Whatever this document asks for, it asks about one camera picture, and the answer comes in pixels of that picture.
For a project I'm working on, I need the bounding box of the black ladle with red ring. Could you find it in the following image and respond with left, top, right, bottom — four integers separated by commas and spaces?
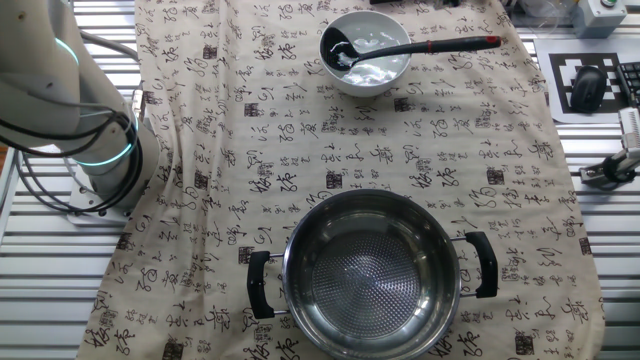
319, 27, 503, 72

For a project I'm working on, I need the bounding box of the black computer mouse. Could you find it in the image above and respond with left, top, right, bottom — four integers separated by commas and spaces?
569, 64, 609, 114

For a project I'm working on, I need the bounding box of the grey box with green button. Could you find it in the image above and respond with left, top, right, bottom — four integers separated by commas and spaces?
571, 0, 628, 40

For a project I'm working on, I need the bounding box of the clear plastic cup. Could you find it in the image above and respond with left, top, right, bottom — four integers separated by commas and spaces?
514, 0, 566, 26

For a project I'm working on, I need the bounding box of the beige calligraphy print tablecloth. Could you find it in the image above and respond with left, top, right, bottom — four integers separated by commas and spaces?
74, 0, 606, 360

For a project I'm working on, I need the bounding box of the white ceramic bowl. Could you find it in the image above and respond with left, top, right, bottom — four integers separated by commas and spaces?
318, 9, 414, 98

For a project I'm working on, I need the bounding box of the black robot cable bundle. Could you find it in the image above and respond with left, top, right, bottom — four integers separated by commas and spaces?
0, 112, 145, 216

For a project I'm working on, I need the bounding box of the white sheet with black marker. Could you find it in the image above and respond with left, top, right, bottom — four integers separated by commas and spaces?
532, 38, 640, 125

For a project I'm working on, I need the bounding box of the steel pot with black handles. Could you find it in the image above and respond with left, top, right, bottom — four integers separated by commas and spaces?
246, 188, 500, 360

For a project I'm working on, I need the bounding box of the black keyboard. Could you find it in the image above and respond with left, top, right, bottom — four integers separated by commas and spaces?
615, 60, 640, 109

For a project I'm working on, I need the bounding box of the black silver camera mount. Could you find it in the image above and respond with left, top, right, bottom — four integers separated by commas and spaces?
578, 152, 640, 192

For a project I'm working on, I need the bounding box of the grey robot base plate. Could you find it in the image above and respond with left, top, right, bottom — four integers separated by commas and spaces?
64, 149, 146, 227

